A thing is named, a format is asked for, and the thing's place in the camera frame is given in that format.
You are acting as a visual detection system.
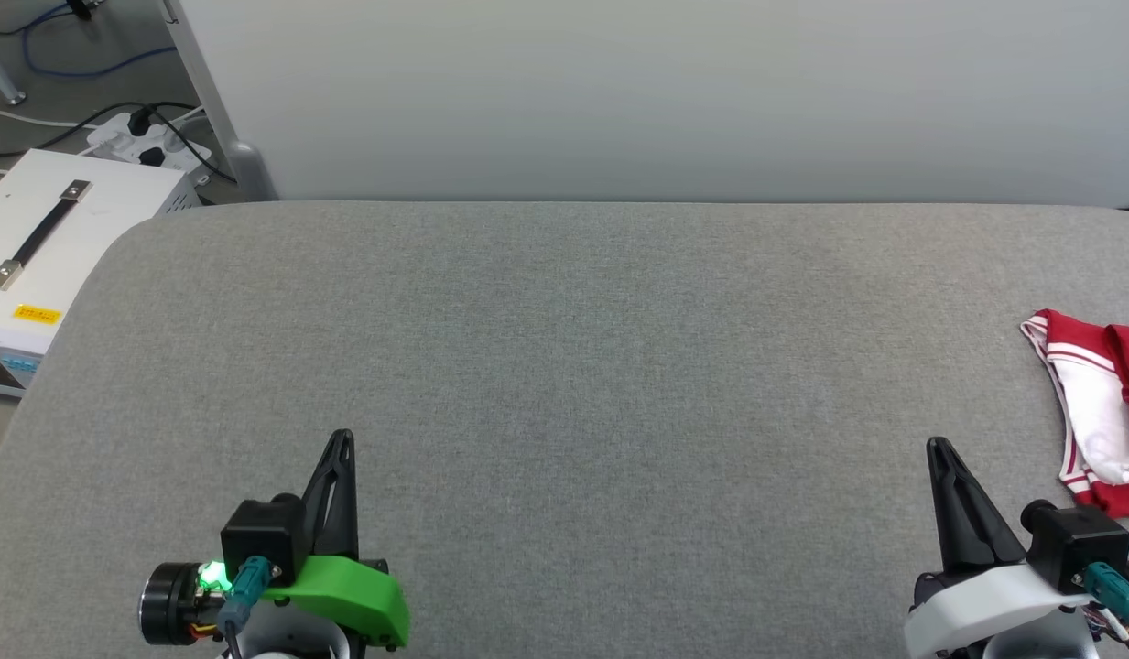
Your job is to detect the blue network cable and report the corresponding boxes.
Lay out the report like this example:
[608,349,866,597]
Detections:
[18,0,178,80]

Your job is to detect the grey metal stand leg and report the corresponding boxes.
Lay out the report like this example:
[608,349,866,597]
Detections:
[0,31,27,107]

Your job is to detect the white power strip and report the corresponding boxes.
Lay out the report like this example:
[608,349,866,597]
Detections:
[85,110,213,189]

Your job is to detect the black power cable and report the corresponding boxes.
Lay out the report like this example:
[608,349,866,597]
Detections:
[0,100,200,157]
[156,113,238,185]

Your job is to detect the white thin cable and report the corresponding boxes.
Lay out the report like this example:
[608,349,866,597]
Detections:
[0,103,94,130]

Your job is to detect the white equipment case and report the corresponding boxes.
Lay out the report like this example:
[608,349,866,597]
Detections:
[0,149,202,400]

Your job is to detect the grey partition post with foot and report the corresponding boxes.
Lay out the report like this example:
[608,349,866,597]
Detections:
[160,0,280,203]

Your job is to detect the black strap handle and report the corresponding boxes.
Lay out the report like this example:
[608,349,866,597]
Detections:
[0,179,94,292]

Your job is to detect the red and white shirt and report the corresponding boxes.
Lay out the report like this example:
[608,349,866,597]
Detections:
[1020,308,1129,521]

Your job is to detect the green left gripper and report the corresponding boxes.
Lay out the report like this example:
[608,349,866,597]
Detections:
[140,428,412,653]

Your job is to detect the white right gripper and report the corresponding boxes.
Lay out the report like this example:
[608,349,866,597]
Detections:
[901,437,1103,659]

